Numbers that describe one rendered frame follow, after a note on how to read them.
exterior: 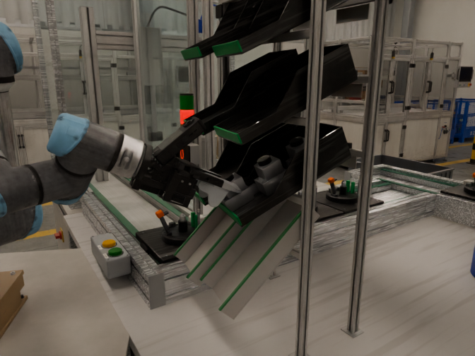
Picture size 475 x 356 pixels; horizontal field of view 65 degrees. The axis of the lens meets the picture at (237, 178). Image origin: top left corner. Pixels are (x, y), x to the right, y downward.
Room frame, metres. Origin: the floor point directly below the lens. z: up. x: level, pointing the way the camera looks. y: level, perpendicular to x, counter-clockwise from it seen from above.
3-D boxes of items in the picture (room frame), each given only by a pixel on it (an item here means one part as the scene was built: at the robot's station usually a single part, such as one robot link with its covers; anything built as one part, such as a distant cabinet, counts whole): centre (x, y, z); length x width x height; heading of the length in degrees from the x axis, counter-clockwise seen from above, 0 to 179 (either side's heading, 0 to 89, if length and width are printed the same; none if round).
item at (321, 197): (1.54, -0.45, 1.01); 0.24 x 0.24 x 0.13; 33
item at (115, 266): (1.09, 0.40, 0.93); 0.21 x 0.07 x 0.06; 33
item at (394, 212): (1.39, -0.23, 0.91); 1.24 x 0.33 x 0.10; 123
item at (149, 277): (1.28, 0.45, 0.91); 0.89 x 0.06 x 0.11; 33
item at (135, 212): (1.40, 0.32, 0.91); 0.84 x 0.28 x 0.10; 33
